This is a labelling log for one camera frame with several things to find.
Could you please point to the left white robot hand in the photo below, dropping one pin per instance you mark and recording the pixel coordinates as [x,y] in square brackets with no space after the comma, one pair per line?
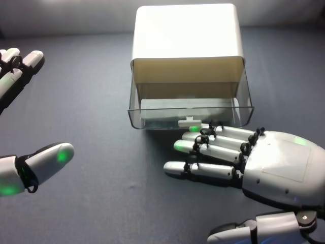
[48,162]

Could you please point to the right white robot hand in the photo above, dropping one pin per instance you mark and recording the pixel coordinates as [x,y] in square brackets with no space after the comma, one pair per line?
[276,165]

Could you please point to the white drawer cabinet shell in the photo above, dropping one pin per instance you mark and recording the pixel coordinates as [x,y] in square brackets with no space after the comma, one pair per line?
[185,30]

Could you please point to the grey table cloth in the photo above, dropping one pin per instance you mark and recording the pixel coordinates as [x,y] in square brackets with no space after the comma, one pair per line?
[101,208]

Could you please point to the white backdrop sheet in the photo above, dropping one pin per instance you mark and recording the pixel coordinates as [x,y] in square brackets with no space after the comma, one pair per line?
[63,15]

